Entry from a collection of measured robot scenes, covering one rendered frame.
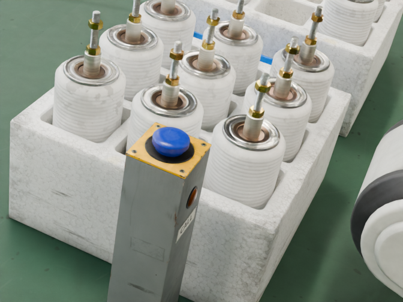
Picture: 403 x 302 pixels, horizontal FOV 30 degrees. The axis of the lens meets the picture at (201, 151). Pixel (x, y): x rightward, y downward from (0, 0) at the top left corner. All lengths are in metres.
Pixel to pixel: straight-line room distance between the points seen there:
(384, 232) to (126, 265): 0.31
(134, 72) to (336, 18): 0.46
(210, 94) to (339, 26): 0.42
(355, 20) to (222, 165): 0.54
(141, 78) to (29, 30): 0.57
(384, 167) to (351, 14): 0.67
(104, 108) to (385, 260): 0.45
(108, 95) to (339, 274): 0.45
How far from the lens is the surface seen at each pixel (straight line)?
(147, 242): 0.85
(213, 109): 1.08
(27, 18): 1.68
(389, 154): 0.78
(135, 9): 1.10
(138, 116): 0.97
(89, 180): 1.03
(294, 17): 1.54
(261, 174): 0.95
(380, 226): 0.73
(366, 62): 1.39
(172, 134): 0.80
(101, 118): 1.02
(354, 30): 1.41
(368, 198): 0.75
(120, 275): 0.90
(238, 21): 1.17
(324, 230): 1.24
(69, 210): 1.08
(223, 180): 0.96
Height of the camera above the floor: 0.79
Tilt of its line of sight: 36 degrees down
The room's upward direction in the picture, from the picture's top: 12 degrees clockwise
